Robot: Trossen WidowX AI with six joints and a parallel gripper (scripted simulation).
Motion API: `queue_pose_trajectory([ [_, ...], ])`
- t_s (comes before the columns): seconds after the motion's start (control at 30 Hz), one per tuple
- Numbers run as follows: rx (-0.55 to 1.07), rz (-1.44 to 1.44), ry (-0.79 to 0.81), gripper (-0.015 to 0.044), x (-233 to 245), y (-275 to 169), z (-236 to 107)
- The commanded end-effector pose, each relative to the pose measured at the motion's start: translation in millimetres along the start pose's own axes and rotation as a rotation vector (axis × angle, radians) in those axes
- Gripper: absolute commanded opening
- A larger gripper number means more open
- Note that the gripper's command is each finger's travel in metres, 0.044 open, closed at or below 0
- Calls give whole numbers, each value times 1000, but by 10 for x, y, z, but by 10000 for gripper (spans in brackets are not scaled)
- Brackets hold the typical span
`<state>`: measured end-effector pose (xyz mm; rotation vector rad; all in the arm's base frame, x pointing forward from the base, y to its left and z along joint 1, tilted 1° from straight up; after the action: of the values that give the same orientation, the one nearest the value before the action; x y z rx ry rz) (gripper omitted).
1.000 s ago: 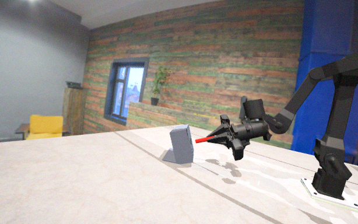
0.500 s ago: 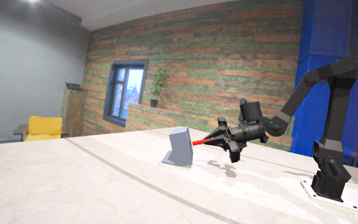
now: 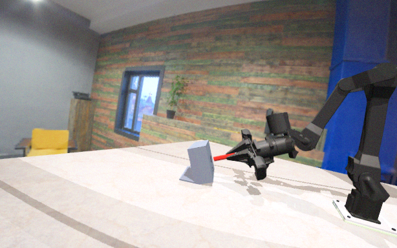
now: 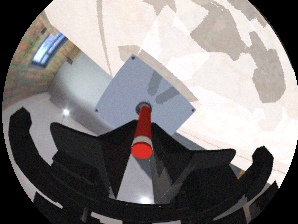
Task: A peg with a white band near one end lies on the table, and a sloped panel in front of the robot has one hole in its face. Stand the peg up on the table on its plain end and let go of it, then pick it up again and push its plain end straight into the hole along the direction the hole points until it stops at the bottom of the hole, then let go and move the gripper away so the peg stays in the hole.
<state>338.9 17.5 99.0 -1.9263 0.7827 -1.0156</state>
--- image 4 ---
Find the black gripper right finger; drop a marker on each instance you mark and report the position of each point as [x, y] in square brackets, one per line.
[171, 163]

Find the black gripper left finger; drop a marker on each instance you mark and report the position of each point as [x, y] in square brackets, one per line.
[109, 153]

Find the red peg with white band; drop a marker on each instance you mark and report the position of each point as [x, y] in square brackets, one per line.
[142, 146]

